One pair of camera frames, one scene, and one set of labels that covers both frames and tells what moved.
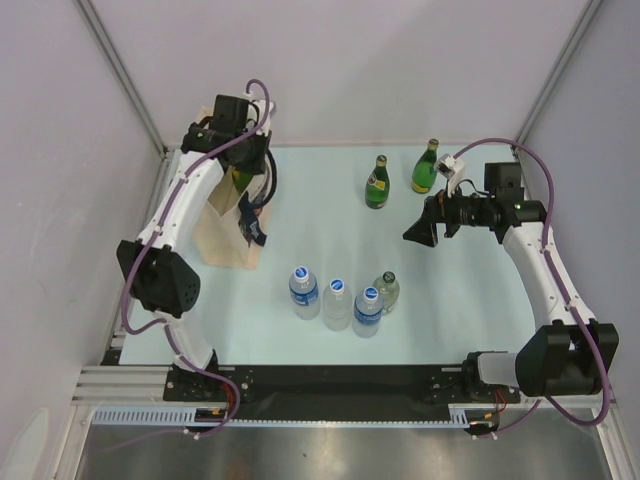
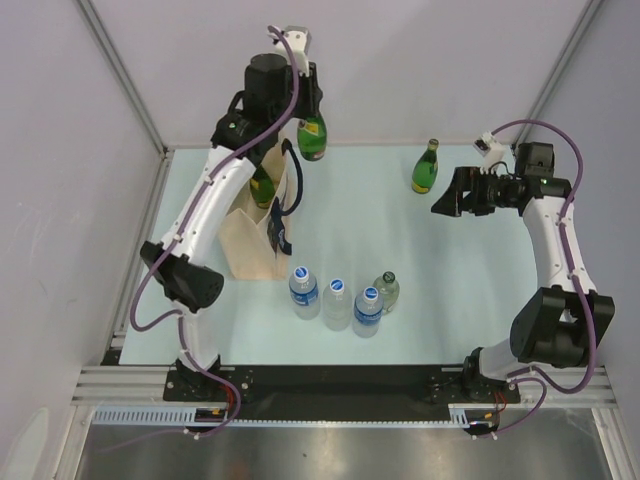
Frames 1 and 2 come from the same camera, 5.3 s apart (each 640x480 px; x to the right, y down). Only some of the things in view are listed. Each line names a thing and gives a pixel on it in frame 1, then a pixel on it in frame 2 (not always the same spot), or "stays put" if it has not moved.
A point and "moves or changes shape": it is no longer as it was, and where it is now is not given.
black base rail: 457,382 stays put
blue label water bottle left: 304,293 stays put
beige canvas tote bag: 226,244 moves or changes shape
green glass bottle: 425,169 stays put
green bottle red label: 377,191 to 312,137
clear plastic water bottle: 337,306 stays put
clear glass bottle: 388,289 stays put
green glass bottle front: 241,179 moves or changes shape
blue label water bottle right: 367,312 stays put
